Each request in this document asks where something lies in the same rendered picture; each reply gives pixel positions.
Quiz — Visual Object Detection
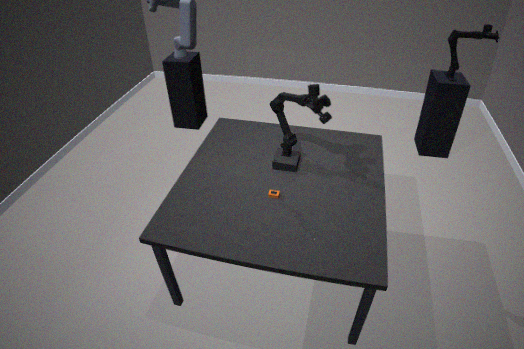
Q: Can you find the orange block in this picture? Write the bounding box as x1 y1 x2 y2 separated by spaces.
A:
268 190 280 199

